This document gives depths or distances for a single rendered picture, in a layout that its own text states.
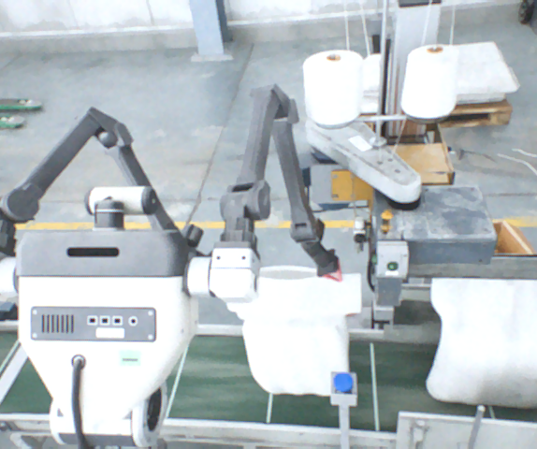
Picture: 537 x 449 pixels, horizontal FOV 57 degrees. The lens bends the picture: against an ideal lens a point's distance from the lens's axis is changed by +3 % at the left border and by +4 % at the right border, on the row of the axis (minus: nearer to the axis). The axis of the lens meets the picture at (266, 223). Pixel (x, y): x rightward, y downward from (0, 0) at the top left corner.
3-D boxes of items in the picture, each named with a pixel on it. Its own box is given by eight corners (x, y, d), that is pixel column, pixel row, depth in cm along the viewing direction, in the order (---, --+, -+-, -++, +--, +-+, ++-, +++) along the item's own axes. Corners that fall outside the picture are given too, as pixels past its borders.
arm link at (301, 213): (254, 108, 140) (289, 99, 135) (261, 104, 144) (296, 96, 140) (288, 243, 153) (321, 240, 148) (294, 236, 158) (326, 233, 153)
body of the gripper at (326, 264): (337, 251, 164) (325, 237, 160) (336, 272, 156) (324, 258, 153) (320, 257, 167) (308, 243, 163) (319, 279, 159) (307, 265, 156)
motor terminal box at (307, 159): (301, 196, 170) (299, 168, 163) (291, 181, 178) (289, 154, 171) (323, 189, 172) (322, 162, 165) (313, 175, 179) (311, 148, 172)
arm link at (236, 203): (222, 226, 112) (242, 224, 109) (224, 185, 115) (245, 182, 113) (240, 238, 119) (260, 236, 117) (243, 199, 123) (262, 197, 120)
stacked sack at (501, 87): (427, 101, 404) (430, 85, 394) (424, 78, 436) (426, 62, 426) (519, 96, 391) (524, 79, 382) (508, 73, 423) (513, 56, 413)
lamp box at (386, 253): (377, 277, 131) (378, 253, 125) (376, 265, 135) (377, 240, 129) (406, 277, 130) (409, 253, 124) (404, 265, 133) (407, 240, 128)
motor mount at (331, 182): (312, 206, 172) (310, 167, 161) (312, 195, 176) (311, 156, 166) (395, 205, 167) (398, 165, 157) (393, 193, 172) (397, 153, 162)
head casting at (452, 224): (374, 306, 146) (377, 232, 127) (370, 249, 164) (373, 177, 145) (484, 310, 141) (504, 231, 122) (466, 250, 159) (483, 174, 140)
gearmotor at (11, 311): (-10, 339, 258) (-25, 321, 248) (6, 315, 269) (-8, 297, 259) (46, 340, 253) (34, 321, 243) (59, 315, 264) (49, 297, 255)
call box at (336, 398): (330, 404, 154) (330, 394, 150) (330, 381, 160) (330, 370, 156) (356, 406, 153) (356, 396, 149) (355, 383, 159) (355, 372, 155)
